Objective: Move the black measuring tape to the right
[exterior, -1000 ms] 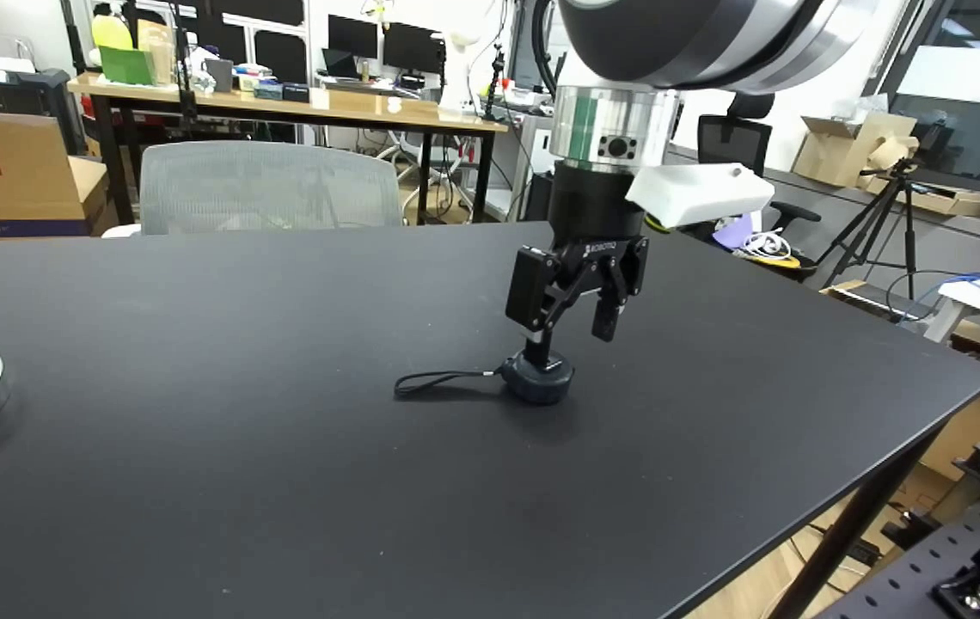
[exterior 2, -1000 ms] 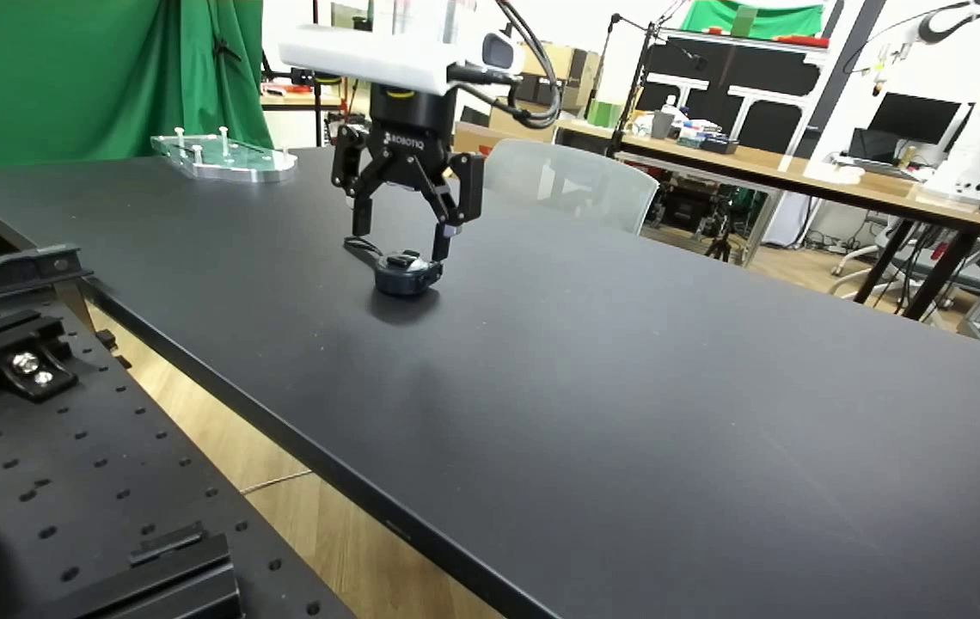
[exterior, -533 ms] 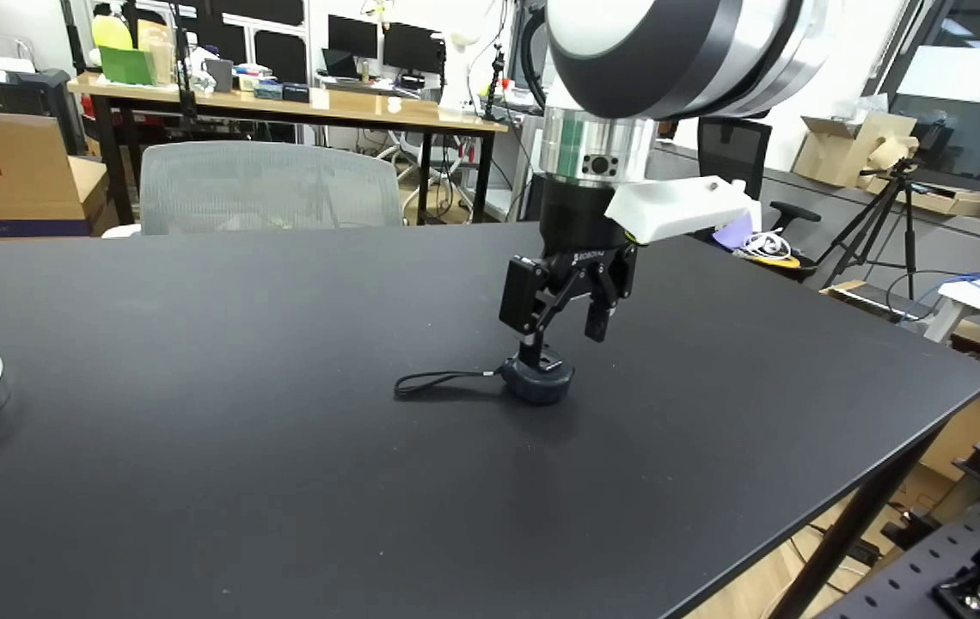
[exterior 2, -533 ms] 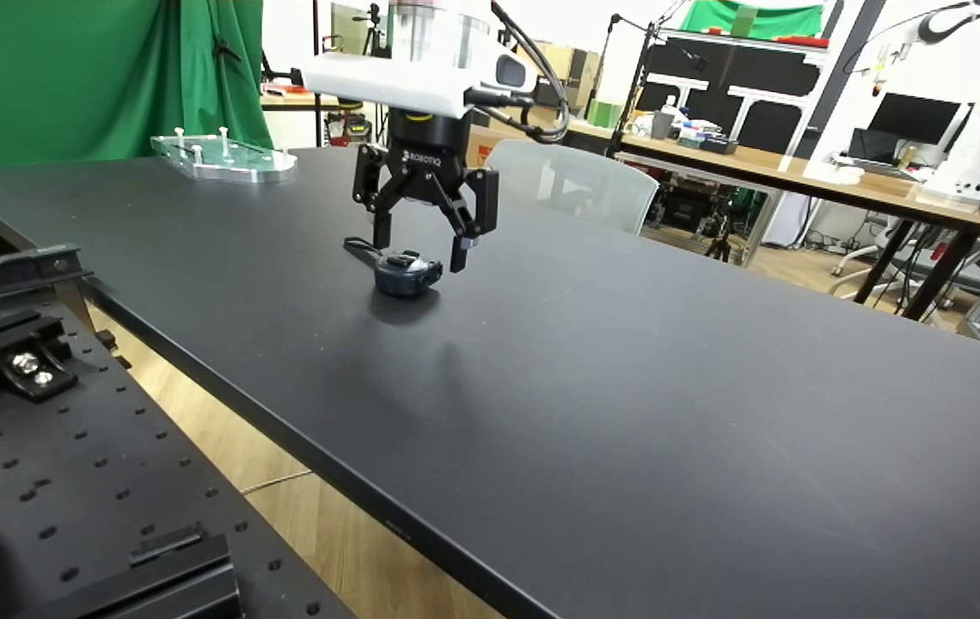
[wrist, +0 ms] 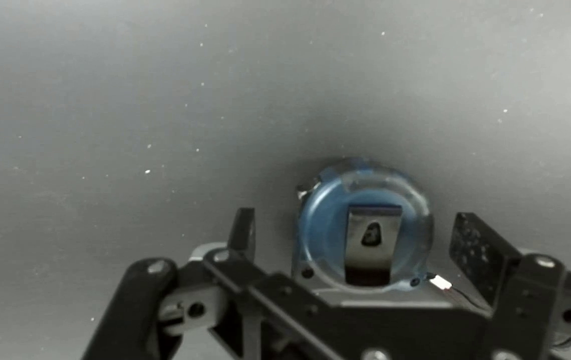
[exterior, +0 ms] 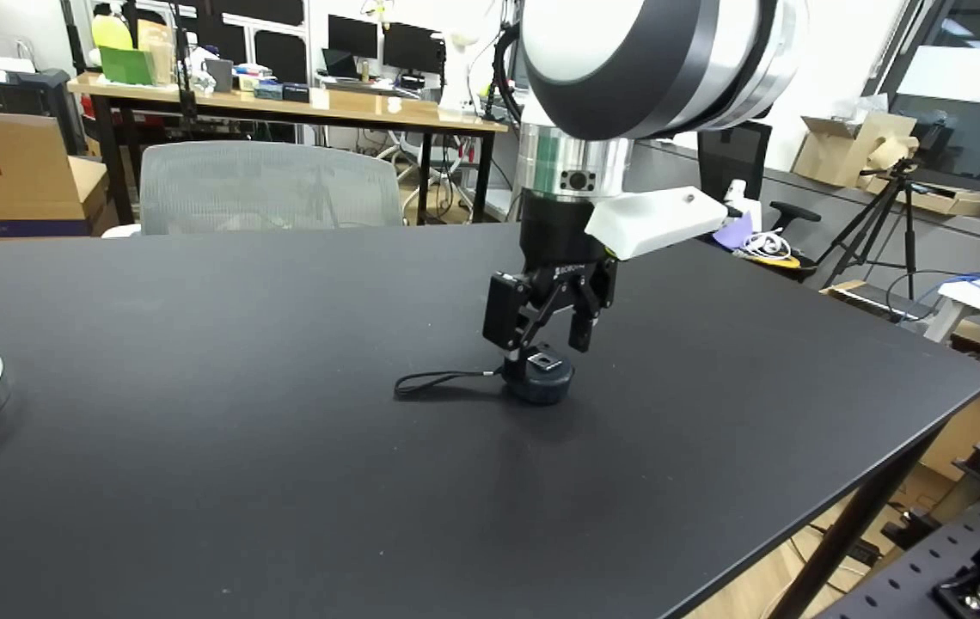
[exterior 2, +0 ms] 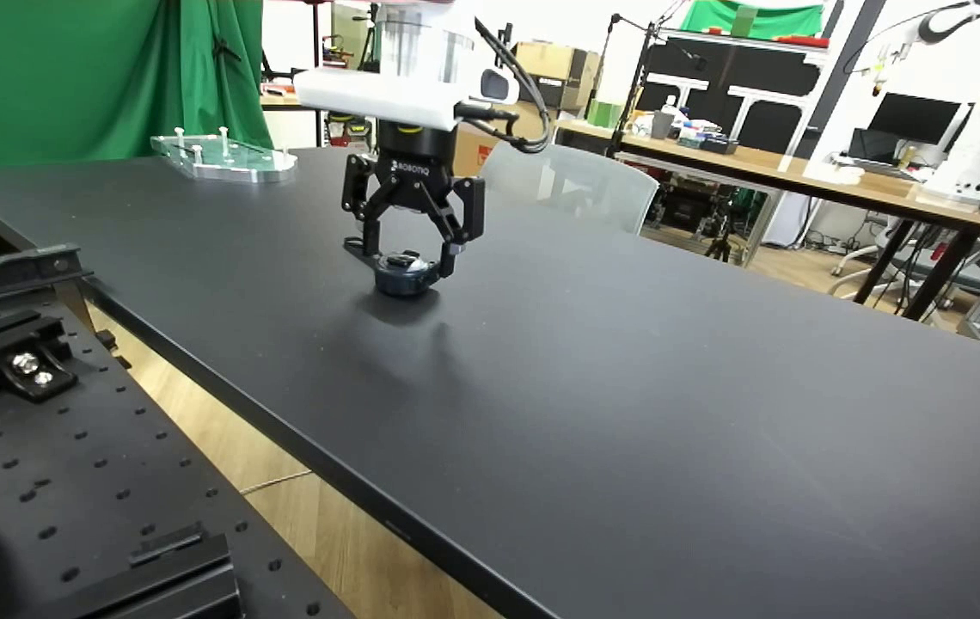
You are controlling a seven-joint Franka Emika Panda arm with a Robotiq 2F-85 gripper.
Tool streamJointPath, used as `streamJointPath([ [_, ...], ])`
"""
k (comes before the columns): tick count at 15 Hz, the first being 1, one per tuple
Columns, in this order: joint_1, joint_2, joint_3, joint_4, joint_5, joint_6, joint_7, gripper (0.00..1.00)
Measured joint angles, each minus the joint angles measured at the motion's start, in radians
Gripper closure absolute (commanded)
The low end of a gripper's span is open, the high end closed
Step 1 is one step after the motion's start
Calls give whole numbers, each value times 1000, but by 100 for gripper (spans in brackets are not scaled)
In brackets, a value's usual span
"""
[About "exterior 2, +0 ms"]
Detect green curtain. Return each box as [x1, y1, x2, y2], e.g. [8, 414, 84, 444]
[0, 0, 274, 277]

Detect long wooden desk black legs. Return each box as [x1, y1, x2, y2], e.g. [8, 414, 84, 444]
[553, 113, 980, 325]

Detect black computer monitor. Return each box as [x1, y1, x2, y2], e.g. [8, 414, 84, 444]
[865, 89, 966, 152]

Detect black metal rail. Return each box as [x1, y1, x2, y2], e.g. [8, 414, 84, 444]
[0, 242, 89, 347]

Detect round plate with bolts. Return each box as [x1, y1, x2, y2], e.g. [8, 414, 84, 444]
[148, 124, 298, 187]

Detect black measuring tape with strap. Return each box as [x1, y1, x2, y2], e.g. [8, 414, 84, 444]
[371, 252, 445, 304]

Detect black perforated breadboard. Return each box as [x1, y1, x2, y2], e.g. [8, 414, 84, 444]
[0, 300, 353, 619]

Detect black clamp with silver bolts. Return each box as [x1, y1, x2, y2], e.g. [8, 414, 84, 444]
[0, 336, 84, 407]

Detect green cloth on shelf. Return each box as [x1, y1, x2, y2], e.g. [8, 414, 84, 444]
[679, 0, 833, 44]

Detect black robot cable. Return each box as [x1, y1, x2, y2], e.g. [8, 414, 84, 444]
[454, 19, 564, 160]

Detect brown cardboard box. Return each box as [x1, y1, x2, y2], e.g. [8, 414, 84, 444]
[512, 38, 607, 117]

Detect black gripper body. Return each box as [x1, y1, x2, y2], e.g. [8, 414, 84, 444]
[374, 117, 462, 197]

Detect black wall panels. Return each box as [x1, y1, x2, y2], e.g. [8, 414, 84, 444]
[637, 36, 826, 154]

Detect grey mesh chair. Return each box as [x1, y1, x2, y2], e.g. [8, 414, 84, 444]
[480, 143, 663, 242]

